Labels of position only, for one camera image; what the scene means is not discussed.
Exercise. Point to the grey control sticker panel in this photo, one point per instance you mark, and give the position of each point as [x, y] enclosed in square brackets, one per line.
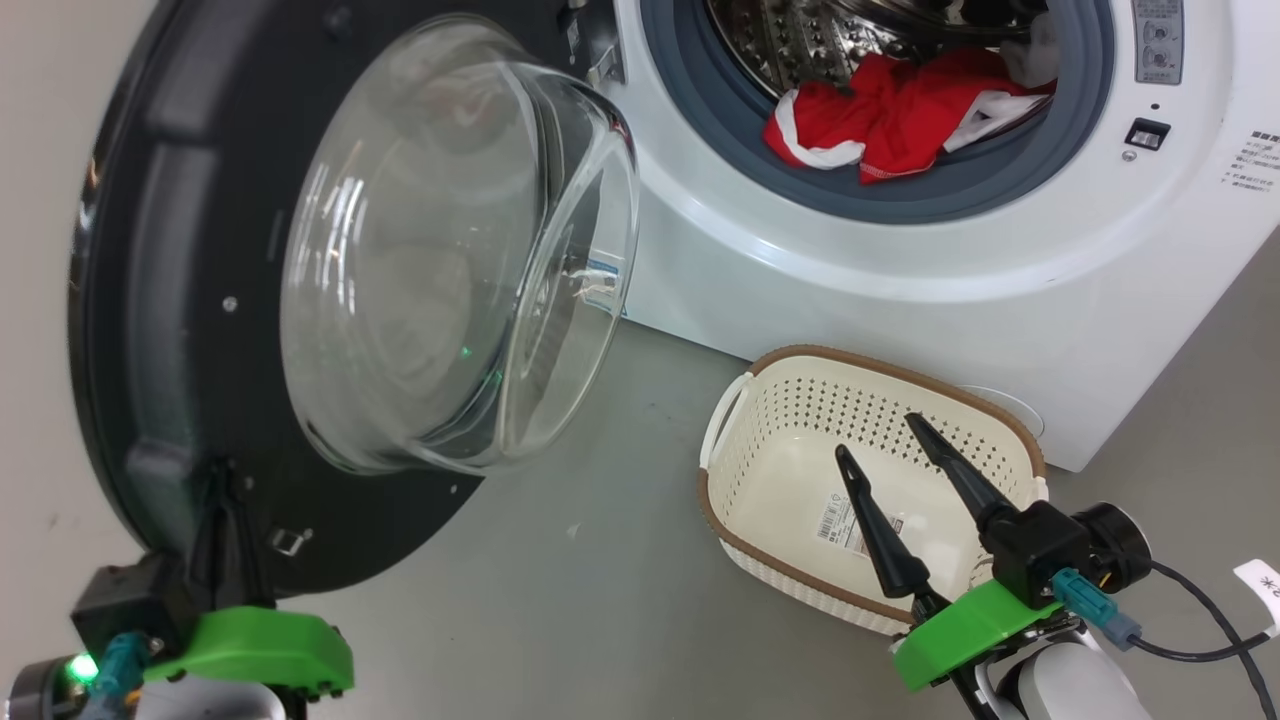
[1158, 45]

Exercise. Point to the cream basket with brown rim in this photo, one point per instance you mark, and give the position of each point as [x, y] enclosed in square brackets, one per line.
[790, 480]

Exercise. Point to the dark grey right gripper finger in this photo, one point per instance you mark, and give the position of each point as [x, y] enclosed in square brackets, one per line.
[885, 540]
[960, 475]

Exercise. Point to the steel washer drum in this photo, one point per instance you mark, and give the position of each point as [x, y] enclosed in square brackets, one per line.
[790, 40]

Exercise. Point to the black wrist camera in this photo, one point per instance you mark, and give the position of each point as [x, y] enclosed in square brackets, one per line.
[120, 600]
[1040, 550]

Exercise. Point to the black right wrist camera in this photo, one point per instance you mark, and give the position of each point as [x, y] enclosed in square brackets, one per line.
[1040, 550]

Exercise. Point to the black round glass washer door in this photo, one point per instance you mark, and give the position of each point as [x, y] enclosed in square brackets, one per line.
[180, 300]

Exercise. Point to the blurry grey metal bracket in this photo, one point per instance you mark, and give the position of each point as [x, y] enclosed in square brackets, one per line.
[290, 542]

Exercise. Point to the white barcode label sticker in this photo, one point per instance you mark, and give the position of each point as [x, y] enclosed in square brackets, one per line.
[860, 522]

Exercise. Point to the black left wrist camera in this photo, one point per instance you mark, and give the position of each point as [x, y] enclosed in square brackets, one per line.
[120, 600]

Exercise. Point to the round white filter cover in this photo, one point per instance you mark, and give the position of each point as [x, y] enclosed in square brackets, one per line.
[1010, 405]

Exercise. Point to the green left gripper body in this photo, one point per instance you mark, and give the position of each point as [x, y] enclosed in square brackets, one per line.
[260, 650]

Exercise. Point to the grey rubber door gasket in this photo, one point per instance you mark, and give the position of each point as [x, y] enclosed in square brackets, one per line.
[700, 130]

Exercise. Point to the white front-load washing machine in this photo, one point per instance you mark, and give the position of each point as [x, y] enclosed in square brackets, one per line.
[900, 270]

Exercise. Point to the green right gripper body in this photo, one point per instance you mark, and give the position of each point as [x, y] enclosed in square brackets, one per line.
[970, 630]

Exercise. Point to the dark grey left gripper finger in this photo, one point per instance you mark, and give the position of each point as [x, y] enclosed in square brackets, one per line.
[250, 570]
[212, 560]

